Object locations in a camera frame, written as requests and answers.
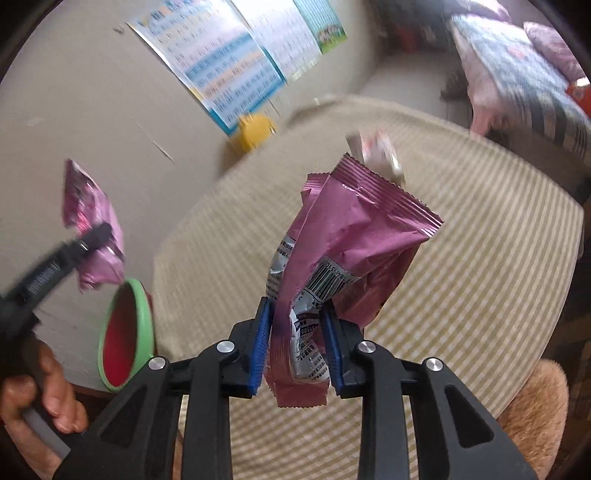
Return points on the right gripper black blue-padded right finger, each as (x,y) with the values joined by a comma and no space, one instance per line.
(422,407)

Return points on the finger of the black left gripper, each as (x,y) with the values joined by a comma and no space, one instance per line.
(95,238)

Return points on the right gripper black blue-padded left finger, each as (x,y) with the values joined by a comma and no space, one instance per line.
(134,437)

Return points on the small pink wrapper piece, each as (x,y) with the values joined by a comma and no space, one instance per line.
(88,210)

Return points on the pink foil snack wrapper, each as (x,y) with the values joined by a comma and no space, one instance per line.
(351,245)

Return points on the white pink wrapper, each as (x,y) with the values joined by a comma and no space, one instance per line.
(376,151)

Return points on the green red trash bin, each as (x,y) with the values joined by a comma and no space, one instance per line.
(127,340)

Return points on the checkered beige tablecloth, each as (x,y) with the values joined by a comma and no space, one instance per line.
(484,295)

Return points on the yellow duck toy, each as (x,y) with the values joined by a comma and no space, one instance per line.
(253,130)

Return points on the blue plaid bed quilt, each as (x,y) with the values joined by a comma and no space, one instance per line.
(510,82)

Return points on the red cardboard box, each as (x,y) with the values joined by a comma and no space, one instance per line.
(580,92)

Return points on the pink blanket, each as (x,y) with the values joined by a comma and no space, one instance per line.
(552,46)

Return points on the pinyin chart wall poster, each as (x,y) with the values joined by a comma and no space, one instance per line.
(211,51)

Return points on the white middle wall poster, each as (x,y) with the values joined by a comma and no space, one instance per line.
(280,28)

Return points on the green number wall poster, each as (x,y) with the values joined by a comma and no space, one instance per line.
(323,23)

